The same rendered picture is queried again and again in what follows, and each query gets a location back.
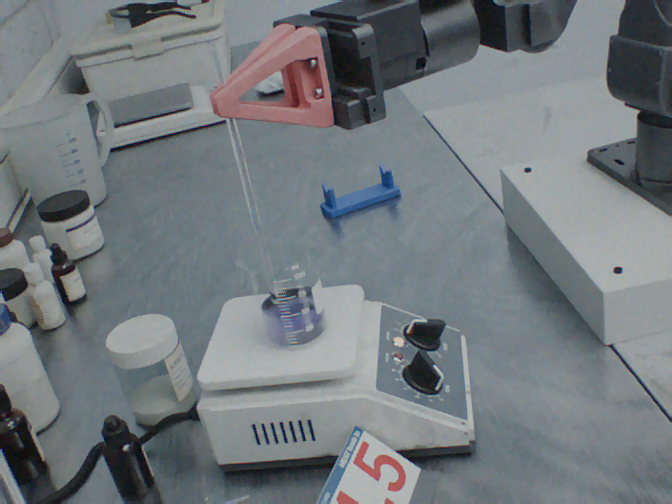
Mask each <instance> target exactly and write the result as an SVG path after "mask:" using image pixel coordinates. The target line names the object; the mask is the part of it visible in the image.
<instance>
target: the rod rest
mask: <svg viewBox="0 0 672 504"><path fill-rule="evenodd" d="M379 169H380V175H381V181H382V183H380V184H377V185H374V186H371V187H368V188H365V189H362V190H359V191H356V192H353V193H350V194H347V195H344V196H341V197H338V198H335V195H334V190H333V188H330V189H329V187H328V185H327V184H326V183H324V184H322V189H323V194H324V199H325V202H323V203H321V204H320V207H321V211H322V212H323V213H324V214H325V215H327V216H328V217H329V218H334V217H337V216H340V215H343V214H346V213H349V212H352V211H355V210H358V209H361V208H364V207H367V206H370V205H373V204H376V203H379V202H382V201H385V200H388V199H391V198H393V197H396V196H399V195H401V191H400V187H398V186H397V185H396V184H394V182H393V176H392V170H391V169H388V170H387V169H386V167H385V165H383V164H382V165H379Z"/></svg>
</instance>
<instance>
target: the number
mask: <svg viewBox="0 0 672 504"><path fill-rule="evenodd" d="M412 469H413V467H412V466H411V465H409V464H408V463H406V462H405V461H403V460H402V459H400V458H399V457H398V456H396V455H395V454H393V453H392V452H390V451H389V450H387V449H386V448H384V447H383V446H381V445H380V444H378V443H377V442H376V441H374V440H373V439H371V438H370V437H368V436H367V435H365V434H364V433H363V434H362V436H361V438H360V441H359V443H358V445H357V447H356V449H355V451H354V453H353V456H352V458H351V460H350V462H349V464H348V466H347V468H346V471H345V473H344V475H343V477H342V479H341V481H340V483H339V486H338V488H337V490H336V492H335V494H334V496H333V498H332V501H331V503H330V504H400V501H401V499H402V496H403V493H404V491H405V488H406V485H407V483H408V480H409V477H410V475H411V472H412Z"/></svg>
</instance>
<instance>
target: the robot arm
mask: <svg viewBox="0 0 672 504"><path fill-rule="evenodd" d="M577 1H578V0H342V1H339V2H336V3H332V4H329V5H326V6H322V7H319V8H316V9H312V10H310V15H308V14H296V15H293V16H289V17H286V18H283V19H279V20H276V21H274V22H273V31H272V32H271V33H270V34H269V35H268V36H267V37H266V38H265V39H264V40H263V42H262V43H261V44H260V45H259V46H258V47H257V48H256V49H255V50H254V51H253V52H252V54H251V55H250V56H249V57H248V58H247V59H246V60H245V61H244V62H243V63H242V64H241V65H240V66H239V67H238V68H237V69H236V70H235V71H234V72H233V73H232V74H231V75H230V76H229V77H227V78H226V79H225V80H226V84H227V86H225V87H224V88H223V89H222V90H221V91H219V89H218V87H217V88H216V89H215V90H214V91H213V92H211V93H210V95H209V98H210V102H211V106H212V110H213V113H214V114H215V115H217V116H219V117H221V118H232V119H244V120H255V121H267V122H276V123H284V124H293V125H302V126H311V127H320V128H329V127H332V126H334V125H335V126H337V127H340V128H343V129H346V130H348V131H350V130H353V129H356V128H358V127H361V126H364V125H366V124H372V123H374V122H377V121H380V120H382V119H385V118H386V115H387V112H386V106H385V100H384V93H383V92H384V91H387V90H390V89H393V88H396V87H399V86H401V85H404V84H407V83H410V82H413V81H415V80H418V79H421V78H424V77H427V76H430V75H433V74H435V73H438V72H441V71H444V70H447V69H450V68H453V67H455V66H458V65H461V64H464V63H467V62H469V61H471V60H472V59H473V58H474V57H475V56H476V54H477V52H478V49H479V45H482V46H486V47H489V48H492V49H496V50H499V51H502V52H506V53H511V52H514V51H517V50H520V51H523V52H527V53H531V54H536V53H541V52H544V51H546V50H548V49H549V48H550V47H552V46H553V45H554V44H555V43H556V42H557V41H558V39H559V38H560V36H561V35H562V33H563V32H564V31H565V29H566V27H567V24H568V21H569V18H570V16H571V14H572V12H573V9H574V7H575V5H576V3H577ZM279 70H280V72H281V76H282V81H283V86H284V91H285V95H286V97H284V98H282V99H281V101H280V102H253V101H239V98H240V97H241V96H242V95H243V94H245V93H246V92H247V91H249V90H250V89H251V88H253V87H254V86H256V85H257V84H258V83H260V82H261V81H263V80H264V79H266V78H268V77H269V76H271V75H272V74H274V73H275V72H277V71H279ZM606 84H607V88H608V91H609V93H610V94H611V95H612V97H613V98H615V99H616V100H619V101H622V102H624V106H626V107H629V108H632V109H635V110H638V111H639V112H638V113H637V116H636V137H633V138H629V139H625V140H622V141H618V142H614V143H610V144H607V145H603V146H599V147H596V148H592V149H589V150H588V151H587V162H588V163H590V164H591V165H593V166H594V167H596V168H597V169H599V170H601V171H602V172H604V173H605V174H607V175H608V176H610V177H611V178H613V179H614V180H616V181H617V182H619V183H620V184H622V185H623V186H625V187H626V188H628V189H629V190H631V191H632V192H634V193H635V194H637V195H638V196H640V197H641V198H643V199H644V200H646V201H648V202H649V203H651V204H652V205H654V206H655V207H657V208H658V209H660V210H661V211H663V212H664V213H666V214H667V215H669V216H670V217H672V0H625V3H624V7H623V10H622V12H621V13H620V16H619V25H618V34H615V35H610V36H609V47H608V58H607V69H606Z"/></svg>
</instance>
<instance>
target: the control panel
mask: <svg viewBox="0 0 672 504"><path fill-rule="evenodd" d="M414 318H420V317H417V316H414V315H411V314H408V313H405V312H403V311H400V310H397V309H394V308H391V307H388V306H386V305H383V304H382V306H381V314H380V329H379V344H378V359H377V374H376V390H378V391H380V392H383V393H386V394H389V395H392V396H395V397H398V398H401V399H404V400H407V401H409V402H412V403H415V404H418V405H421V406H424V407H427V408H430V409H433V410H436V411H439V412H442V413H445V414H448V415H451V416H454V417H457V418H460V419H463V420H467V421H468V410H467V399H466V387H465V375H464V364H463V352H462V341H461V332H459V331H456V330H454V329H451V328H448V327H445V329H444V331H443V333H442V335H441V337H440V340H441V345H440V347H439V349H437V350H435V351H426V350H425V351H426V352H427V353H428V354H429V355H430V357H431V358H432V359H433V360H434V362H435V363H436V364H437V365H438V367H439V368H440V369H441V370H442V372H443V373H444V375H445V377H444V379H443V387H442V389H441V391H440V392H439V393H438V394H434V395H428V394H424V393H421V392H418V391H417V390H415V389H413V388H412V387H411V386H409V385H408V384H407V382H406V381H405V380H404V378H403V374H402V373H403V370H404V368H405V366H406V365H408V364H411V362H412V360H413V358H414V356H415V354H416V352H417V350H419V348H417V347H415V346H414V345H412V344H411V343H410V342H409V341H408V340H407V339H406V338H405V336H404V333H403V331H404V328H405V326H406V325H408V324H411V322H412V320H413V319H414ZM395 338H401V339H402V340H403V341H404V344H403V345H399V344H397V343H396V342H395V341H394V339H395ZM396 352H399V353H401V354H402V355H403V359H402V360H399V359H397V358H395V357H394V353H396Z"/></svg>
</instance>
